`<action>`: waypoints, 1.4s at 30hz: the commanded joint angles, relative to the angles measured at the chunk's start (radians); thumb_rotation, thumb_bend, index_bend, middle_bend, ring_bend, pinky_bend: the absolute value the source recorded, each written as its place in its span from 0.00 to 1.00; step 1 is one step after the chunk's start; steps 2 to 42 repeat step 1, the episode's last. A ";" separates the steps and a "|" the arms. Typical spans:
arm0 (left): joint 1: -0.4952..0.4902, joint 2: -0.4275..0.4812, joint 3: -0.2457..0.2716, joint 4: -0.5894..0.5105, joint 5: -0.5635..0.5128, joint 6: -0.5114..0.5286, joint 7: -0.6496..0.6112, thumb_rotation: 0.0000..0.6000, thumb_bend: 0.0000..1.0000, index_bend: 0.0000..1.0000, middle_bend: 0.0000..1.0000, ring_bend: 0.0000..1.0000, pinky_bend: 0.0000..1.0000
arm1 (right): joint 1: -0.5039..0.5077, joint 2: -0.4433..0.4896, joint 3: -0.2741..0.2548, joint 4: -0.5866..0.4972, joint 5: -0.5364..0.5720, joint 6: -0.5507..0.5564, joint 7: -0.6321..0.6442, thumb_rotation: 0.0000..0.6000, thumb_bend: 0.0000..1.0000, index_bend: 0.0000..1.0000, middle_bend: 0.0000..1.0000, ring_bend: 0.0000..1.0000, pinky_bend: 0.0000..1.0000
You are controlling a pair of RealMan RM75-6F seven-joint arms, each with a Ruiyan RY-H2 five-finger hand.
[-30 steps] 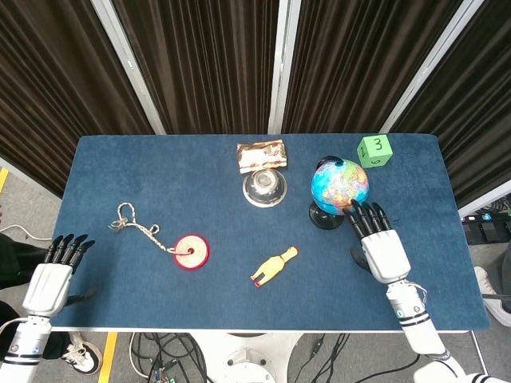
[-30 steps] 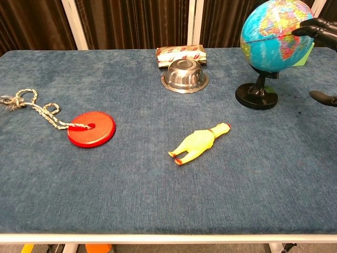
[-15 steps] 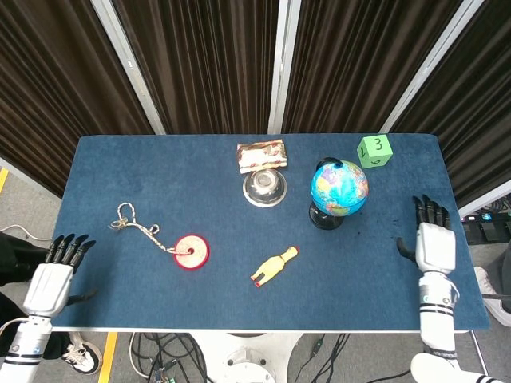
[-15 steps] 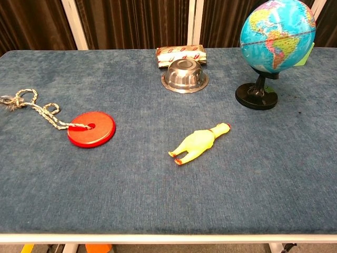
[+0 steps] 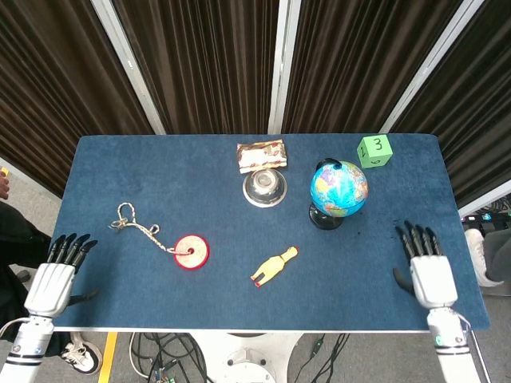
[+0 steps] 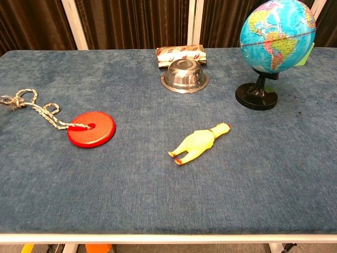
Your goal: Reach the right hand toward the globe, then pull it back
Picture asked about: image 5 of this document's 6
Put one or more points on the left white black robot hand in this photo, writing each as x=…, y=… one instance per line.
x=50, y=287

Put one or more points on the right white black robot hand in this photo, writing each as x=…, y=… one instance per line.
x=433, y=281

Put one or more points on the small globe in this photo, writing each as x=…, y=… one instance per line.
x=339, y=187

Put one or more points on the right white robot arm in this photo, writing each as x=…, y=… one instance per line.
x=451, y=343

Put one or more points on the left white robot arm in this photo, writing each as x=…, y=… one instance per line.
x=28, y=347

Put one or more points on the bystander bare hand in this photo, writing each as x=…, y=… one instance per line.
x=3, y=185

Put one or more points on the person in black clothes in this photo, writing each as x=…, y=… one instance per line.
x=16, y=239

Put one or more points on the grey trouser leg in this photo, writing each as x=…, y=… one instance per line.
x=499, y=251

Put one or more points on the white black sneaker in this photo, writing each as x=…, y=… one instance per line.
x=81, y=355

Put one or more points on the yellow floor tape strip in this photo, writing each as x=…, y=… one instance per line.
x=108, y=359

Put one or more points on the green circuit board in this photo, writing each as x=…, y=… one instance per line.
x=161, y=376

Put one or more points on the green numbered foam cube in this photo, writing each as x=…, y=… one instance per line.
x=377, y=149

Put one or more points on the yellow rubber chicken toy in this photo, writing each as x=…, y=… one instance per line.
x=273, y=265

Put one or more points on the blue felt table mat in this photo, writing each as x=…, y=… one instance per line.
x=199, y=191

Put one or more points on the brown pleated curtain panel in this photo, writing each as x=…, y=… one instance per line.
x=475, y=99
x=351, y=60
x=199, y=60
x=48, y=88

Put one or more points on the stainless steel bowl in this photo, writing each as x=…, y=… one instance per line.
x=264, y=189

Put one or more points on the crinkled snack packet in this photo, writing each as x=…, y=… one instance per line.
x=261, y=155

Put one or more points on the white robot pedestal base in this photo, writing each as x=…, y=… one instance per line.
x=247, y=355

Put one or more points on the white screen frame post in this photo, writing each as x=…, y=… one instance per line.
x=281, y=60
x=127, y=64
x=431, y=64

